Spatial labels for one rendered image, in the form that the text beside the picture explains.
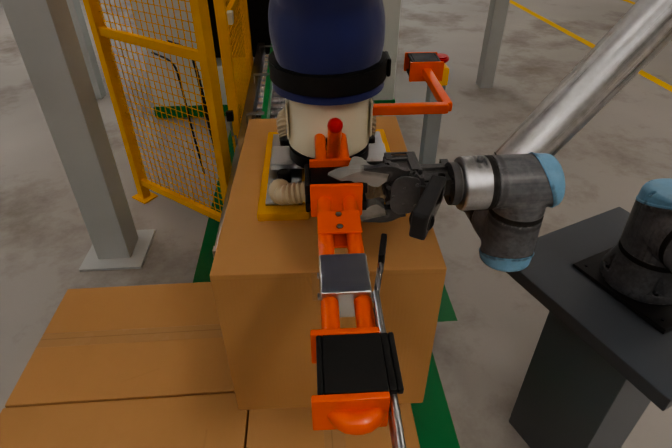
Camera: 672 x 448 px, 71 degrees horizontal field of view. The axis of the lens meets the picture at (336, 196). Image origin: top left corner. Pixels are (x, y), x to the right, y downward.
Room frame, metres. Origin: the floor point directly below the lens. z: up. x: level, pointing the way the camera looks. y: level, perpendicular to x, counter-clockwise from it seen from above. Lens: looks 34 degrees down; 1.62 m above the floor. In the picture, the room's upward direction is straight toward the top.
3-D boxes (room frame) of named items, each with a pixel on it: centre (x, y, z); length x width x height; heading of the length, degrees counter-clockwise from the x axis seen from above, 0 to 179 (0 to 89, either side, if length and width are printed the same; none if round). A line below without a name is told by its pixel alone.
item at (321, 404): (0.29, -0.01, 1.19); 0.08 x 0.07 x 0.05; 3
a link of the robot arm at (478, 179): (0.66, -0.22, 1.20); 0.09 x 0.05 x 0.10; 4
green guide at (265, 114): (2.70, 0.43, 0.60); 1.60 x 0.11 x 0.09; 4
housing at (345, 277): (0.43, -0.01, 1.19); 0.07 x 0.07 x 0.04; 3
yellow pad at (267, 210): (0.89, 0.11, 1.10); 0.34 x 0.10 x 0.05; 3
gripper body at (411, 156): (0.66, -0.14, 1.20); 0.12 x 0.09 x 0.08; 94
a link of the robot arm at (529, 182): (0.66, -0.31, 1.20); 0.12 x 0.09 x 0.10; 94
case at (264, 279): (0.88, 0.02, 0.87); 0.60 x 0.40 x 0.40; 2
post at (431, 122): (1.81, -0.40, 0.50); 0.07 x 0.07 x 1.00; 4
